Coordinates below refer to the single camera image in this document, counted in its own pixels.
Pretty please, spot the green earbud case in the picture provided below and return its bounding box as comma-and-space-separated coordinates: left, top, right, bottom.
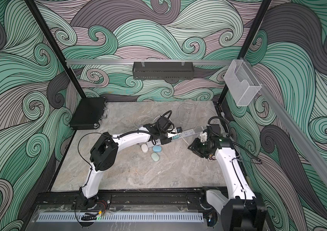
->
151, 153, 160, 162

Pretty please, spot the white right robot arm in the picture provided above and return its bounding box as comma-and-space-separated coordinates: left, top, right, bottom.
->
188, 116, 267, 231

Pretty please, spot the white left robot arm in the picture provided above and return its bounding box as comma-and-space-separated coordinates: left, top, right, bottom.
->
74, 110, 178, 210

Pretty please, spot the blue earbud case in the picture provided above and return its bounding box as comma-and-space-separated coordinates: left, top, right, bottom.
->
152, 145, 162, 153

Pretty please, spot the white power strip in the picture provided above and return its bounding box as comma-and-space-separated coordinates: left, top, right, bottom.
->
146, 126, 204, 148

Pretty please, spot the white earbud case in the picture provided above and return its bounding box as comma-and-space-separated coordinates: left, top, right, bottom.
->
141, 143, 149, 153

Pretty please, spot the black carbon-pattern briefcase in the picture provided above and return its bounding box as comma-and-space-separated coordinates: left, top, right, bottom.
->
69, 97, 107, 130

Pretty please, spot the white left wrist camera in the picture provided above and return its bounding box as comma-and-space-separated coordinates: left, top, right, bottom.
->
167, 127, 183, 138

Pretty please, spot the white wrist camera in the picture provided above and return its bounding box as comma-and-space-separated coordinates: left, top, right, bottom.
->
167, 127, 183, 138
200, 131, 208, 143

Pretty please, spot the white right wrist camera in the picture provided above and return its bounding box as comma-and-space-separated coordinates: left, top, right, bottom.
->
200, 131, 208, 143

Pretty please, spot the lilac coiled charging cable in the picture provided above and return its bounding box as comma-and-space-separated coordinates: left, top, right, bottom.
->
133, 115, 158, 129

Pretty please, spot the grey power strip cord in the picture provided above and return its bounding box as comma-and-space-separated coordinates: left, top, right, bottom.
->
220, 111, 243, 162

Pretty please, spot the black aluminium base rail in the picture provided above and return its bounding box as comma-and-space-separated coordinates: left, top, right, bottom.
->
34, 188, 211, 210

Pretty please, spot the white slotted cable duct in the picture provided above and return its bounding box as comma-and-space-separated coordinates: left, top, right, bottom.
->
36, 212, 204, 223

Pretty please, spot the black perforated wall tray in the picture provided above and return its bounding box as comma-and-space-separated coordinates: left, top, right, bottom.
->
132, 62, 195, 80

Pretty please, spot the clear acrylic wall holder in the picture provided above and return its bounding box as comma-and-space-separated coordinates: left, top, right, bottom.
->
224, 59, 261, 106

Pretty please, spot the aluminium right side rail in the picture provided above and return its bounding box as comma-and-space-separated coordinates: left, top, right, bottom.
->
241, 58, 327, 187

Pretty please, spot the aluminium wall rail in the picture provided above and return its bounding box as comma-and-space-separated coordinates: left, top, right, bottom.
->
65, 59, 232, 66

